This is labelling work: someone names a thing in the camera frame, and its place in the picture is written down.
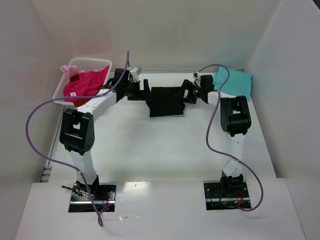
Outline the black t shirt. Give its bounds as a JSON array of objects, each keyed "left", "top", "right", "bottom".
[{"left": 146, "top": 86, "right": 185, "bottom": 118}]

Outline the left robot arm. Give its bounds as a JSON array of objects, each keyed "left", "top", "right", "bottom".
[{"left": 59, "top": 67, "right": 143, "bottom": 199}]

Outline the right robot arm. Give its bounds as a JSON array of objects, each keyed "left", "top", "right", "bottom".
[{"left": 181, "top": 74, "right": 252, "bottom": 197}]

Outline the folded teal t shirt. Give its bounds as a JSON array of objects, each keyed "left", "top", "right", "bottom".
[{"left": 213, "top": 67, "right": 253, "bottom": 102}]

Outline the magenta t shirt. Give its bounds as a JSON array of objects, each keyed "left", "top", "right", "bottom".
[{"left": 63, "top": 65, "right": 110, "bottom": 97}]

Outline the red t shirt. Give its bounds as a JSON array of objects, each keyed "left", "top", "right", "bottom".
[{"left": 72, "top": 98, "right": 91, "bottom": 108}]

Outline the pink cloth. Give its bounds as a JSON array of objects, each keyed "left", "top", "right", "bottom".
[{"left": 59, "top": 65, "right": 81, "bottom": 79}]

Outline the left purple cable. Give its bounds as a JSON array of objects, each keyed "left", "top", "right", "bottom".
[{"left": 25, "top": 51, "right": 131, "bottom": 228}]

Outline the purple cable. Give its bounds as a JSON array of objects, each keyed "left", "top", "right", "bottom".
[
  {"left": 192, "top": 64, "right": 265, "bottom": 213},
  {"left": 25, "top": 51, "right": 131, "bottom": 228}
]

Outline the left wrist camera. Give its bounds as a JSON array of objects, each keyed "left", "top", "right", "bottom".
[{"left": 129, "top": 67, "right": 142, "bottom": 83}]

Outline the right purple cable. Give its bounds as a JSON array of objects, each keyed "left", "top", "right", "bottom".
[{"left": 192, "top": 64, "right": 265, "bottom": 213}]

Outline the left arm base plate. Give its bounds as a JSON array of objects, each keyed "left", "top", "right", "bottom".
[{"left": 68, "top": 183, "right": 117, "bottom": 213}]

